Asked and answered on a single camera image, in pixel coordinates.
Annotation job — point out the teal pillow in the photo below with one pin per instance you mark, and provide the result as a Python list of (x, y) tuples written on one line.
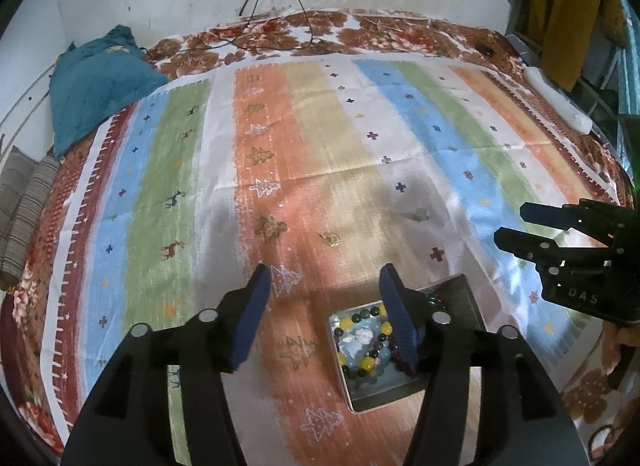
[(100, 85)]

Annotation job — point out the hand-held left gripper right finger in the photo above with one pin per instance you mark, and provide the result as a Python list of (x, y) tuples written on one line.
[(400, 321)]

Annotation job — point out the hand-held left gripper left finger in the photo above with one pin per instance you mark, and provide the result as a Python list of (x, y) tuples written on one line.
[(250, 321)]

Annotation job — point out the striped colourful mat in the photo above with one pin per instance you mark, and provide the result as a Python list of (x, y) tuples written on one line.
[(325, 145)]

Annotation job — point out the mustard yellow garment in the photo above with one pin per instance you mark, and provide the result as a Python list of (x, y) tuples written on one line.
[(560, 5)]

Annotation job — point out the silver tin box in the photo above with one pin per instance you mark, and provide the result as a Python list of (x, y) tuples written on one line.
[(377, 396)]

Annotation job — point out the white power strip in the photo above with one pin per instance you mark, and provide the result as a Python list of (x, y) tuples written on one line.
[(555, 95)]

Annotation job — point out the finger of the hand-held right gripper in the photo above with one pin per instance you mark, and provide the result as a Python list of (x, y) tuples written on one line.
[(545, 216), (520, 242)]

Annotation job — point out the small grey pendant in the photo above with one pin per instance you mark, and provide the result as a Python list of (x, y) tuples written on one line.
[(420, 214)]

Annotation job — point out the grey striped cushion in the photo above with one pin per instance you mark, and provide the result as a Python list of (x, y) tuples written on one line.
[(30, 206)]

